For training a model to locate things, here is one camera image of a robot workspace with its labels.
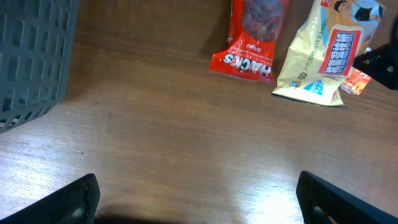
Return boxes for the beige snack bag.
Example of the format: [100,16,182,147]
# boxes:
[272,0,384,107]

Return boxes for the orange tissue pack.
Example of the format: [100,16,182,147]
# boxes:
[340,68,371,95]

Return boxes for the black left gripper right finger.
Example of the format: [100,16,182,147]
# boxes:
[296,171,397,223]

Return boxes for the grey plastic mesh basket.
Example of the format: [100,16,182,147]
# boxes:
[1,0,80,133]

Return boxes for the red candy bag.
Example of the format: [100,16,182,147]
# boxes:
[209,0,290,82]

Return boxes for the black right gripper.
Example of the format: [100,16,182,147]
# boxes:
[353,17,397,91]

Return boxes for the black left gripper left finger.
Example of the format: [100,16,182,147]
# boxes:
[1,174,100,224]

